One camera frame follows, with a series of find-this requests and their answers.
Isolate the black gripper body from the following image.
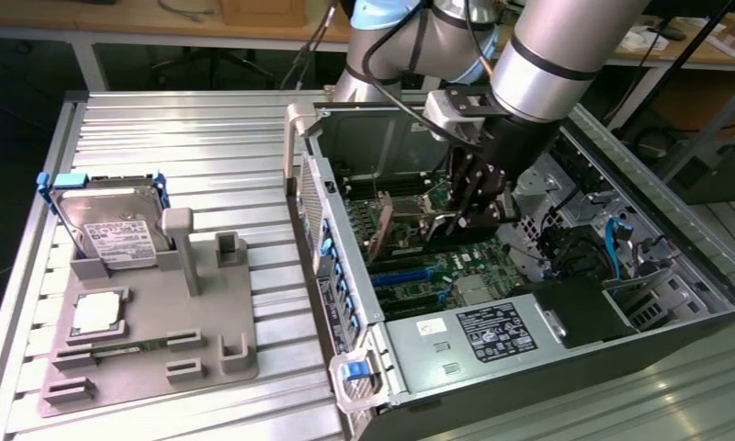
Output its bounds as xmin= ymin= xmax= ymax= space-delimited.
xmin=457 ymin=112 xmax=565 ymax=186

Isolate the black graphics card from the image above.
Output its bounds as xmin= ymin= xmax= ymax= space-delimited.
xmin=364 ymin=190 xmax=516 ymax=266

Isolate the metal socket cover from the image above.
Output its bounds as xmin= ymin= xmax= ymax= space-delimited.
xmin=418 ymin=178 xmax=453 ymax=217

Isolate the CPU socket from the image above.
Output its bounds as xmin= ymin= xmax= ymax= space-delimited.
xmin=394 ymin=195 xmax=433 ymax=217

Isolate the metal disk bay cage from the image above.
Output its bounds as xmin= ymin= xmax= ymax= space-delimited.
xmin=505 ymin=151 xmax=595 ymax=249

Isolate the green motherboard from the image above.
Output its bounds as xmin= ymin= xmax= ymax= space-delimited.
xmin=341 ymin=176 xmax=528 ymax=322

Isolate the silver chipset heatsink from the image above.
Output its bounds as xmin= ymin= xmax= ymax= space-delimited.
xmin=454 ymin=277 xmax=501 ymax=305

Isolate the blue expansion slot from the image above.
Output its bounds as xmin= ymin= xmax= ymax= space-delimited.
xmin=370 ymin=268 xmax=434 ymax=287

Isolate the black expansion slot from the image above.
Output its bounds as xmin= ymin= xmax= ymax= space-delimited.
xmin=378 ymin=293 xmax=442 ymax=318

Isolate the black plastic cover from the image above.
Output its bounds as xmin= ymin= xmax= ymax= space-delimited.
xmin=504 ymin=277 xmax=639 ymax=350

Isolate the black stand pole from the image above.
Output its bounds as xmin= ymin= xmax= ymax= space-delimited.
xmin=600 ymin=0 xmax=735 ymax=124

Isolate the dark grey box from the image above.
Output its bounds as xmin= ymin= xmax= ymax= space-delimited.
xmin=669 ymin=140 xmax=735 ymax=206

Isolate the grey power supply unit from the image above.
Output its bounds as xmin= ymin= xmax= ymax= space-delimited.
xmin=382 ymin=293 xmax=568 ymax=396

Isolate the open PC case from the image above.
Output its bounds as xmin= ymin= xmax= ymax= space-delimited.
xmin=282 ymin=99 xmax=735 ymax=441

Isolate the black office chair base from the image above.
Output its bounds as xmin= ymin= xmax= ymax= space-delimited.
xmin=150 ymin=45 xmax=277 ymax=91

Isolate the hard disk in blue caddy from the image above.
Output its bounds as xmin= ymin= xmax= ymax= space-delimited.
xmin=34 ymin=172 xmax=171 ymax=272

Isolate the grey parts rack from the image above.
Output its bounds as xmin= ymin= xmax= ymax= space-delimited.
xmin=38 ymin=207 xmax=262 ymax=420

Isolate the green RAM stick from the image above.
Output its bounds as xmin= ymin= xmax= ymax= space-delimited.
xmin=90 ymin=338 xmax=171 ymax=357

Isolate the silver CPU chip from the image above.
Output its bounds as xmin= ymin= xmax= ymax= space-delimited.
xmin=70 ymin=293 xmax=127 ymax=339

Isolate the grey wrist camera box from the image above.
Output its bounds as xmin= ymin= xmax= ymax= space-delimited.
xmin=421 ymin=86 xmax=497 ymax=143

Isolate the black camera cable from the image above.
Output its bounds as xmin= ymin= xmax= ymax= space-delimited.
xmin=360 ymin=0 xmax=502 ymax=143

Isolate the blue wire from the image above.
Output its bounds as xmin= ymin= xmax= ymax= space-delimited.
xmin=600 ymin=214 xmax=637 ymax=282

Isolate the wooden desk white frame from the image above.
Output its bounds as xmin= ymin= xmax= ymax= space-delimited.
xmin=0 ymin=0 xmax=353 ymax=92
xmin=599 ymin=0 xmax=735 ymax=134

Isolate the braided robot cable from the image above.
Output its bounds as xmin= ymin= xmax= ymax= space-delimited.
xmin=278 ymin=0 xmax=338 ymax=92

